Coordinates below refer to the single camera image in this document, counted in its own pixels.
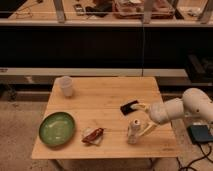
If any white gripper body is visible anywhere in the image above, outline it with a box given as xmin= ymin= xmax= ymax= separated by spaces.
xmin=148 ymin=102 xmax=167 ymax=124

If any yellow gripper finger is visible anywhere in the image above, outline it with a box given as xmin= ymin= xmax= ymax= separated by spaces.
xmin=138 ymin=122 xmax=157 ymax=136
xmin=132 ymin=103 xmax=149 ymax=111

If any green ceramic bowl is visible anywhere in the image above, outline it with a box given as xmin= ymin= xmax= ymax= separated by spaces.
xmin=39 ymin=112 xmax=75 ymax=147

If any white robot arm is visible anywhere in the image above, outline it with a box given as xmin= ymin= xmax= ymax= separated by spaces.
xmin=131 ymin=88 xmax=213 ymax=136

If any white small bottle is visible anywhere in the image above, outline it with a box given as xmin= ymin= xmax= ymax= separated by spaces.
xmin=127 ymin=119 xmax=141 ymax=144

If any black rectangular phone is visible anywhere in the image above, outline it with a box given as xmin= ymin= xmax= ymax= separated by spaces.
xmin=120 ymin=100 xmax=138 ymax=116

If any dark blue box on floor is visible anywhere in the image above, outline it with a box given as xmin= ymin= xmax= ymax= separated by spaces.
xmin=187 ymin=125 xmax=213 ymax=144

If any red brown snack packet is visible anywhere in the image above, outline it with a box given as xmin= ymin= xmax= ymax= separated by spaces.
xmin=82 ymin=128 xmax=104 ymax=145

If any wooden table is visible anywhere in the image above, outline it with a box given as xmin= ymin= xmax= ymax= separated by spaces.
xmin=32 ymin=77 xmax=180 ymax=159

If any white plastic cup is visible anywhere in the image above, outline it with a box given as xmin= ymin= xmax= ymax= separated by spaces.
xmin=59 ymin=76 xmax=73 ymax=97

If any tray of items on shelf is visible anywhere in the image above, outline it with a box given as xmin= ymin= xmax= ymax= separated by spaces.
xmin=113 ymin=0 xmax=175 ymax=19

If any long wooden shelf bench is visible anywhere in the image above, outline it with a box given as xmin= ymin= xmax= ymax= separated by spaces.
xmin=0 ymin=0 xmax=213 ymax=27

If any black floor cable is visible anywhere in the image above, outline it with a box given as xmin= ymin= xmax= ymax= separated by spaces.
xmin=175 ymin=143 xmax=213 ymax=171

